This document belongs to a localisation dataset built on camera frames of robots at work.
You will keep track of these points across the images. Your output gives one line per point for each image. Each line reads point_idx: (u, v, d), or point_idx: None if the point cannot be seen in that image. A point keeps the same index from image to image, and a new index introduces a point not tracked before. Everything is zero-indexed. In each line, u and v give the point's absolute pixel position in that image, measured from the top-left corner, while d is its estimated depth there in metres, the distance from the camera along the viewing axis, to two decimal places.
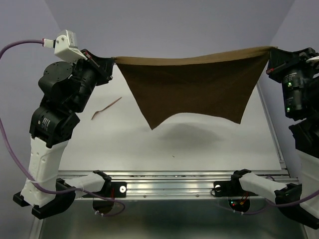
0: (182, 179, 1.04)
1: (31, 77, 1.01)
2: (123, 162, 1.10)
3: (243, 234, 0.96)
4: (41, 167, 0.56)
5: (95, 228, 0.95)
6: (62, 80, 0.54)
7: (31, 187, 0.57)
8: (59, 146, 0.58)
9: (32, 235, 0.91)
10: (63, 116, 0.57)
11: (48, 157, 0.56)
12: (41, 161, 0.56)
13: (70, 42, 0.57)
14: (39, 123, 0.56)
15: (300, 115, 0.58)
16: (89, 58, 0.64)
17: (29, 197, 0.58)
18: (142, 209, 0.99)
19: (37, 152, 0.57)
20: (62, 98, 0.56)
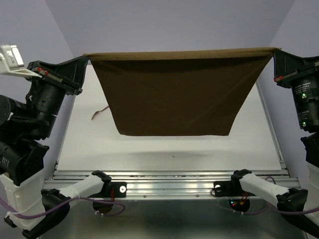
0: (182, 179, 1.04)
1: None
2: (123, 162, 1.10)
3: (243, 234, 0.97)
4: (17, 200, 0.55)
5: (96, 228, 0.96)
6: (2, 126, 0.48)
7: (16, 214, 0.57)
8: (27, 179, 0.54)
9: None
10: (22, 152, 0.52)
11: (19, 192, 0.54)
12: (14, 196, 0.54)
13: (11, 62, 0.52)
14: None
15: (316, 130, 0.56)
16: (46, 73, 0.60)
17: (16, 222, 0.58)
18: (142, 209, 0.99)
19: (8, 188, 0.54)
20: (13, 137, 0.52)
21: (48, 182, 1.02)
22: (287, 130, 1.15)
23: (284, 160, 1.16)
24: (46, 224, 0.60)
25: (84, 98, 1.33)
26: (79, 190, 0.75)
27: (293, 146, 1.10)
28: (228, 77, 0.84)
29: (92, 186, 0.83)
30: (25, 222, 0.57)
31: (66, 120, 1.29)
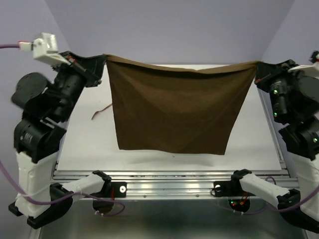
0: (181, 179, 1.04)
1: None
2: (123, 162, 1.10)
3: (243, 234, 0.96)
4: (30, 181, 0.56)
5: (95, 228, 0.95)
6: (36, 96, 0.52)
7: (23, 199, 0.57)
8: (44, 160, 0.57)
9: (32, 235, 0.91)
10: (46, 130, 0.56)
11: (35, 171, 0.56)
12: (29, 176, 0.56)
13: (49, 47, 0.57)
14: (21, 139, 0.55)
15: (285, 119, 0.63)
16: (74, 61, 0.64)
17: (22, 208, 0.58)
18: (141, 209, 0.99)
19: (24, 167, 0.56)
20: (39, 112, 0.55)
21: None
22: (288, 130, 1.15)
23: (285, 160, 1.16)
24: (50, 214, 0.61)
25: (84, 99, 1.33)
26: (80, 186, 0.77)
27: None
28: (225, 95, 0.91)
29: (92, 185, 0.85)
30: (33, 208, 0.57)
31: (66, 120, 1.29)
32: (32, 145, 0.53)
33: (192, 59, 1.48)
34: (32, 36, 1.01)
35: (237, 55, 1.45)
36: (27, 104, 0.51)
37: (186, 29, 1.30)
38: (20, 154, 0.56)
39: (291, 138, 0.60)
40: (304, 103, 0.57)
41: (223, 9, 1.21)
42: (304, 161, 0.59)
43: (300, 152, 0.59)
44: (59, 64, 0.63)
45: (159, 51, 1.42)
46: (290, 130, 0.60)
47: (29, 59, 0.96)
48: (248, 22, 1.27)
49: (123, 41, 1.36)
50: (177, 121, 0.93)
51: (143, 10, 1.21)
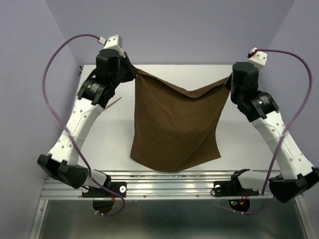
0: (182, 179, 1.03)
1: (36, 76, 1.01)
2: (124, 163, 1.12)
3: (243, 234, 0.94)
4: (80, 122, 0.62)
5: (94, 228, 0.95)
6: (113, 57, 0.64)
7: (64, 143, 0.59)
8: (99, 108, 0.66)
9: (32, 235, 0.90)
10: (106, 85, 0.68)
11: (89, 113, 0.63)
12: (83, 116, 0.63)
13: (117, 42, 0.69)
14: (88, 87, 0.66)
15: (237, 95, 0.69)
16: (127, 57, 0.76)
17: (58, 154, 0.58)
18: (141, 209, 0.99)
19: (80, 110, 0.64)
20: (106, 71, 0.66)
21: (49, 182, 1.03)
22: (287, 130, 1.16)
23: None
24: (76, 172, 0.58)
25: None
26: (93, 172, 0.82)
27: None
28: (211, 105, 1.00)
29: (98, 176, 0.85)
30: (71, 151, 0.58)
31: (66, 120, 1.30)
32: (98, 93, 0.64)
33: (192, 59, 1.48)
34: (34, 35, 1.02)
35: (237, 56, 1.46)
36: (105, 60, 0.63)
37: (186, 29, 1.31)
38: (80, 99, 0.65)
39: (243, 109, 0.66)
40: (241, 79, 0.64)
41: (222, 9, 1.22)
42: (259, 126, 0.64)
43: (252, 119, 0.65)
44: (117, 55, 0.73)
45: (160, 52, 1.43)
46: (240, 103, 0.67)
47: (31, 59, 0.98)
48: (248, 23, 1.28)
49: (124, 42, 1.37)
50: (187, 136, 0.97)
51: (144, 10, 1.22)
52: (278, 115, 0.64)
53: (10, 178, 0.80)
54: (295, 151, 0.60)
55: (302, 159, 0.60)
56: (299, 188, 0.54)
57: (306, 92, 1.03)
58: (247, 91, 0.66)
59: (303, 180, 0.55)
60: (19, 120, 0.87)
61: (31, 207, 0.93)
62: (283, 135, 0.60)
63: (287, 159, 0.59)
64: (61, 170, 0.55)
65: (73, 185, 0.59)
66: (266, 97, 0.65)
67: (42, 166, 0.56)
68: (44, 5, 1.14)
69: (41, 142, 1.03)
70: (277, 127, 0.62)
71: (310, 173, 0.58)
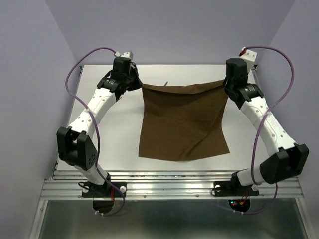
0: (182, 179, 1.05)
1: (36, 76, 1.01)
2: (123, 162, 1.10)
3: (243, 234, 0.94)
4: (99, 104, 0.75)
5: (94, 228, 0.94)
6: (127, 61, 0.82)
7: (84, 117, 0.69)
8: (112, 99, 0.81)
9: (32, 235, 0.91)
10: (120, 81, 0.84)
11: (107, 98, 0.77)
12: (102, 100, 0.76)
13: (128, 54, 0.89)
14: (106, 81, 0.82)
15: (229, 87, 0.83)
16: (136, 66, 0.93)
17: (78, 125, 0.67)
18: (141, 209, 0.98)
19: (100, 95, 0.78)
20: (121, 71, 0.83)
21: (49, 182, 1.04)
22: (287, 130, 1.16)
23: None
24: (88, 147, 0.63)
25: (85, 99, 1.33)
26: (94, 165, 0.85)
27: None
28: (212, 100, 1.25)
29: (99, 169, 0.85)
30: (88, 125, 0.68)
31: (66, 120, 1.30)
32: (115, 85, 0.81)
33: (192, 59, 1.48)
34: (34, 34, 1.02)
35: (236, 55, 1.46)
36: (121, 62, 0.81)
37: (186, 29, 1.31)
38: (99, 88, 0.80)
39: (233, 96, 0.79)
40: (232, 71, 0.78)
41: (222, 10, 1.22)
42: (246, 109, 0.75)
43: (240, 106, 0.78)
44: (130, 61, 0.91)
45: (159, 52, 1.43)
46: (231, 91, 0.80)
47: (31, 59, 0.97)
48: (248, 23, 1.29)
49: (123, 42, 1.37)
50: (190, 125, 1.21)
51: (143, 10, 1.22)
52: (263, 100, 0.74)
53: (10, 178, 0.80)
54: (278, 129, 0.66)
55: (284, 136, 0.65)
56: (279, 160, 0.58)
57: (306, 92, 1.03)
58: (237, 81, 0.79)
59: (284, 153, 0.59)
60: (19, 119, 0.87)
61: (31, 208, 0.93)
62: (265, 114, 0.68)
63: (269, 134, 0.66)
64: (78, 140, 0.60)
65: (83, 162, 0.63)
66: (253, 87, 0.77)
67: (59, 138, 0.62)
68: (43, 5, 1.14)
69: (41, 142, 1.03)
70: (260, 108, 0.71)
71: (292, 147, 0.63)
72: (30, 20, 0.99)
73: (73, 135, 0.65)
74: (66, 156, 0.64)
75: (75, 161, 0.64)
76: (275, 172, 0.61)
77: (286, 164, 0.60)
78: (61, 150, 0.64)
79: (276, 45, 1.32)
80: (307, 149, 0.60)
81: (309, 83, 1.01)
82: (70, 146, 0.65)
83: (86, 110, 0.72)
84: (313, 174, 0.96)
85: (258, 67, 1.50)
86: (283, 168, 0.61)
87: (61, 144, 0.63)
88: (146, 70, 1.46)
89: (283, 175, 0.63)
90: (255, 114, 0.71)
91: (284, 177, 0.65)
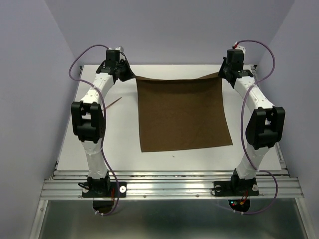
0: (182, 179, 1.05)
1: (36, 76, 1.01)
2: (123, 162, 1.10)
3: (243, 234, 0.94)
4: (102, 83, 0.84)
5: (94, 228, 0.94)
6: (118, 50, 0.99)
7: (91, 93, 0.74)
8: (110, 81, 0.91)
9: (32, 235, 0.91)
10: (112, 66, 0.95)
11: (107, 78, 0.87)
12: (103, 80, 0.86)
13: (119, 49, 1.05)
14: (102, 67, 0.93)
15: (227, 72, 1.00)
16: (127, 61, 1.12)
17: (87, 99, 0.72)
18: (141, 209, 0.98)
19: (101, 77, 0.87)
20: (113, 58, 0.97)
21: (48, 182, 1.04)
22: (288, 130, 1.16)
23: (284, 160, 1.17)
24: (101, 117, 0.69)
25: None
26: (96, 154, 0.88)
27: (293, 145, 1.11)
28: (208, 96, 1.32)
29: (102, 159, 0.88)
30: (97, 98, 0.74)
31: (66, 119, 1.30)
32: (111, 70, 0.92)
33: (192, 59, 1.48)
34: (35, 35, 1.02)
35: None
36: (113, 53, 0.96)
37: (185, 30, 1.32)
38: (99, 72, 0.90)
39: (229, 77, 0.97)
40: (231, 57, 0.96)
41: (221, 10, 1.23)
42: (239, 86, 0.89)
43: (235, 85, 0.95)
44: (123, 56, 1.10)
45: (159, 52, 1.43)
46: (228, 73, 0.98)
47: (30, 59, 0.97)
48: (247, 23, 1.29)
49: (123, 42, 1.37)
50: (187, 117, 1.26)
51: (143, 11, 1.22)
52: (251, 78, 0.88)
53: (10, 178, 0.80)
54: (260, 96, 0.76)
55: (265, 101, 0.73)
56: (256, 116, 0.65)
57: (305, 93, 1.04)
58: (235, 65, 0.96)
59: (262, 110, 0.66)
60: (19, 119, 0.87)
61: (31, 208, 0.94)
62: (250, 86, 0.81)
63: (252, 100, 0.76)
64: (91, 108, 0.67)
65: (96, 132, 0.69)
66: (246, 71, 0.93)
67: (74, 111, 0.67)
68: (43, 6, 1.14)
69: (41, 142, 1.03)
70: (248, 83, 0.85)
71: (271, 109, 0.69)
72: (30, 21, 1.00)
73: (84, 110, 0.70)
74: (79, 129, 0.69)
75: (87, 132, 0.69)
76: (255, 130, 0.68)
77: (264, 120, 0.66)
78: (75, 122, 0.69)
79: (275, 46, 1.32)
80: (282, 111, 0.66)
81: (309, 84, 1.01)
82: (82, 119, 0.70)
83: (93, 87, 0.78)
84: (313, 174, 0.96)
85: (258, 67, 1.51)
86: (262, 125, 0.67)
87: (75, 116, 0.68)
88: (146, 71, 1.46)
89: (264, 135, 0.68)
90: (244, 87, 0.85)
91: (266, 140, 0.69)
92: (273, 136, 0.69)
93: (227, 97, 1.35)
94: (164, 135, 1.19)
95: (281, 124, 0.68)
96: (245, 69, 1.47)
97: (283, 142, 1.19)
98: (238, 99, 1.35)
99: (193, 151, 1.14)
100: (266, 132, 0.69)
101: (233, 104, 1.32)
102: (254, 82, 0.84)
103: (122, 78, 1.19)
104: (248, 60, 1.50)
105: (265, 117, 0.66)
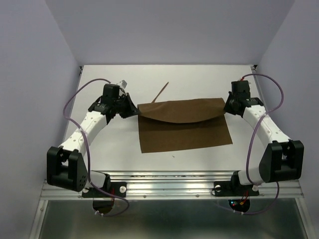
0: (182, 179, 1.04)
1: (35, 75, 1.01)
2: (123, 162, 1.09)
3: (243, 234, 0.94)
4: (92, 123, 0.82)
5: (94, 229, 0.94)
6: (116, 86, 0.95)
7: (75, 137, 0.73)
8: (102, 121, 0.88)
9: (32, 235, 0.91)
10: (107, 106, 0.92)
11: (97, 120, 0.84)
12: (93, 121, 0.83)
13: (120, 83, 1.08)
14: (97, 105, 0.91)
15: (234, 106, 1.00)
16: (127, 95, 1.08)
17: (69, 145, 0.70)
18: (141, 209, 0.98)
19: (91, 117, 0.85)
20: (109, 94, 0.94)
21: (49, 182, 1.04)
22: (287, 130, 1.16)
23: None
24: (80, 167, 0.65)
25: (85, 98, 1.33)
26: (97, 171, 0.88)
27: None
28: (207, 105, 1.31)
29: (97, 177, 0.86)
30: (80, 144, 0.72)
31: (66, 119, 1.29)
32: (104, 108, 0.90)
33: (192, 59, 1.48)
34: (34, 34, 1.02)
35: (237, 55, 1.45)
36: (111, 88, 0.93)
37: (186, 30, 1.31)
38: (91, 111, 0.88)
39: (237, 106, 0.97)
40: (236, 88, 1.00)
41: (222, 10, 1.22)
42: (248, 114, 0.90)
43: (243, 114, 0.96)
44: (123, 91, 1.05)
45: (160, 52, 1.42)
46: (235, 102, 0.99)
47: (29, 58, 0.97)
48: (248, 23, 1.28)
49: (123, 42, 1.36)
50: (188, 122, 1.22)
51: (143, 9, 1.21)
52: (261, 107, 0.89)
53: (10, 179, 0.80)
54: (273, 128, 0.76)
55: (280, 133, 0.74)
56: (272, 150, 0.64)
57: (306, 92, 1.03)
58: (240, 95, 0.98)
59: (278, 145, 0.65)
60: (18, 119, 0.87)
61: (31, 208, 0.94)
62: (262, 115, 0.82)
63: (265, 132, 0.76)
64: (70, 157, 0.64)
65: (71, 183, 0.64)
66: (254, 99, 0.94)
67: (51, 158, 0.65)
68: (43, 6, 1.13)
69: (41, 143, 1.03)
70: (258, 112, 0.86)
71: (287, 143, 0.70)
72: (29, 20, 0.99)
73: (64, 156, 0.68)
74: (54, 179, 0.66)
75: (63, 183, 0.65)
76: (271, 166, 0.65)
77: (280, 156, 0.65)
78: (50, 172, 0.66)
79: (276, 45, 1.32)
80: (301, 145, 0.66)
81: (310, 83, 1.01)
82: (58, 169, 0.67)
83: (79, 130, 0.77)
84: (313, 175, 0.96)
85: (258, 67, 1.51)
86: (279, 161, 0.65)
87: (51, 165, 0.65)
88: (147, 70, 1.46)
89: (281, 172, 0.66)
90: (254, 116, 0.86)
91: (284, 177, 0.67)
92: (291, 173, 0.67)
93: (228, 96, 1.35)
94: (164, 137, 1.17)
95: (299, 160, 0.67)
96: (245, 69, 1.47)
97: None
98: None
99: (192, 151, 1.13)
100: (283, 168, 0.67)
101: None
102: (264, 112, 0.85)
103: (123, 114, 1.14)
104: (249, 59, 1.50)
105: (281, 153, 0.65)
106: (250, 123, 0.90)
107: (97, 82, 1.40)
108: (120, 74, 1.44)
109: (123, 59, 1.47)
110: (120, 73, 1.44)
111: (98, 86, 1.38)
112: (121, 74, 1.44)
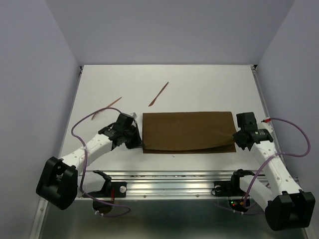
0: (182, 179, 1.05)
1: (34, 74, 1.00)
2: (123, 163, 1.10)
3: (243, 234, 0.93)
4: (97, 146, 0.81)
5: (94, 228, 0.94)
6: (131, 117, 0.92)
7: (77, 154, 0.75)
8: (107, 147, 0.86)
9: (32, 235, 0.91)
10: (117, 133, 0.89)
11: (104, 143, 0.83)
12: (99, 144, 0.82)
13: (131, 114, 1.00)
14: (108, 130, 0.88)
15: (241, 139, 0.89)
16: (136, 125, 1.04)
17: (70, 161, 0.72)
18: (142, 210, 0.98)
19: (98, 139, 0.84)
20: (122, 124, 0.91)
21: None
22: (288, 130, 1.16)
23: (285, 159, 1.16)
24: (72, 184, 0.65)
25: (84, 98, 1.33)
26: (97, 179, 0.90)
27: (294, 146, 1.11)
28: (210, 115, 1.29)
29: (94, 184, 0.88)
30: (79, 162, 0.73)
31: (66, 119, 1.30)
32: (113, 135, 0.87)
33: (192, 59, 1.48)
34: (34, 35, 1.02)
35: (237, 55, 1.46)
36: (125, 118, 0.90)
37: (186, 30, 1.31)
38: (100, 134, 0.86)
39: (243, 137, 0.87)
40: (242, 119, 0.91)
41: (222, 10, 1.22)
42: (256, 152, 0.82)
43: (251, 147, 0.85)
44: (135, 122, 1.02)
45: (160, 52, 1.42)
46: (241, 134, 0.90)
47: (30, 59, 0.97)
48: (248, 23, 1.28)
49: (123, 42, 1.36)
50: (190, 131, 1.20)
51: (143, 10, 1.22)
52: (271, 144, 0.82)
53: (11, 178, 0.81)
54: (283, 173, 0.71)
55: (290, 180, 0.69)
56: (282, 204, 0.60)
57: (307, 91, 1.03)
58: (248, 126, 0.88)
59: (288, 198, 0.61)
60: (17, 119, 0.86)
61: (32, 207, 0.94)
62: (271, 156, 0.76)
63: (274, 178, 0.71)
64: (65, 173, 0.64)
65: (59, 198, 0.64)
66: (263, 131, 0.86)
67: (47, 167, 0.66)
68: (43, 6, 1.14)
69: (41, 143, 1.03)
70: (267, 151, 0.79)
71: (297, 193, 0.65)
72: (29, 20, 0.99)
73: (61, 169, 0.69)
74: (44, 189, 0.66)
75: (51, 195, 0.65)
76: (279, 218, 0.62)
77: (289, 210, 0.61)
78: (42, 181, 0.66)
79: (276, 45, 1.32)
80: (313, 197, 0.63)
81: (312, 83, 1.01)
82: (51, 179, 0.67)
83: (83, 148, 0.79)
84: (313, 174, 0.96)
85: (258, 67, 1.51)
86: (287, 213, 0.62)
87: (46, 174, 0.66)
88: (147, 71, 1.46)
89: (288, 221, 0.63)
90: (262, 155, 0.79)
91: (290, 225, 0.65)
92: (299, 222, 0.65)
93: (228, 96, 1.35)
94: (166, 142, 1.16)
95: (309, 211, 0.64)
96: (245, 69, 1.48)
97: (284, 143, 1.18)
98: (239, 98, 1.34)
99: (192, 153, 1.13)
100: (291, 217, 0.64)
101: (234, 104, 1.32)
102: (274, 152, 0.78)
103: (128, 145, 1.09)
104: (249, 59, 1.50)
105: (291, 206, 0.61)
106: (257, 160, 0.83)
107: (97, 82, 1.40)
108: (119, 74, 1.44)
109: (123, 59, 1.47)
110: (119, 73, 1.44)
111: (98, 86, 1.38)
112: (121, 74, 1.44)
